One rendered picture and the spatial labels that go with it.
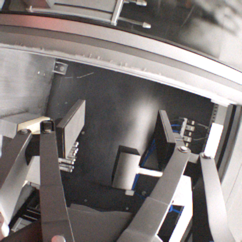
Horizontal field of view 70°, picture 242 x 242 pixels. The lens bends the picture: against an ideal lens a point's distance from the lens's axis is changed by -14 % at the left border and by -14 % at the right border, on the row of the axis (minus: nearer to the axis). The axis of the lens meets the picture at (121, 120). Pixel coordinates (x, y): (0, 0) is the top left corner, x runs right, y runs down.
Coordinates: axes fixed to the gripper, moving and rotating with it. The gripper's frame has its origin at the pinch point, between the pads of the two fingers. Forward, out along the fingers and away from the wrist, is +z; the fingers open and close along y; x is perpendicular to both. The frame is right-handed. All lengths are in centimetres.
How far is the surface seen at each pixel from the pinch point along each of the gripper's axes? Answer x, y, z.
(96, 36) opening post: 8.3, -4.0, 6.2
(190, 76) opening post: 5.0, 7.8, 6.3
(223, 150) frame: -4.9, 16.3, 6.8
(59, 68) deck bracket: -4, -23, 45
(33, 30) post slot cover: 8.8, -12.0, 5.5
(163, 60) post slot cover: 6.3, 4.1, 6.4
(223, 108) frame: -10, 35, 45
